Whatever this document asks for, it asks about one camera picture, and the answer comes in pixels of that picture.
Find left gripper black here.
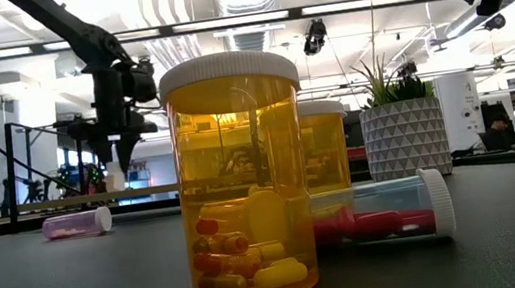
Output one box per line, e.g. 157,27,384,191
57,59,165,183

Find pink pill bottle white cap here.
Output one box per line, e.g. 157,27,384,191
39,205,115,244

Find large amber pill bottle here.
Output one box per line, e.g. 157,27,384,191
154,42,330,288

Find small amber pill bottle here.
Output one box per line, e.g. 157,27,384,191
295,95,362,222

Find blue bottle red capsules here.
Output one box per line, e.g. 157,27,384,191
307,165,459,258

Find black ceiling spotlight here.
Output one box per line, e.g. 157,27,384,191
299,16,331,58
481,11,509,33

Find white cylindrical column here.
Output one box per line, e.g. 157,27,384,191
432,70,489,154

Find person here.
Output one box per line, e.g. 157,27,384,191
475,110,515,155

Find succulent in white patterned pot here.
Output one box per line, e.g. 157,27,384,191
348,45,455,186

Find red storage box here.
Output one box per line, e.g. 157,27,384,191
346,145,368,163

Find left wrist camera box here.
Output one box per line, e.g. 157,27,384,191
117,56,161,107

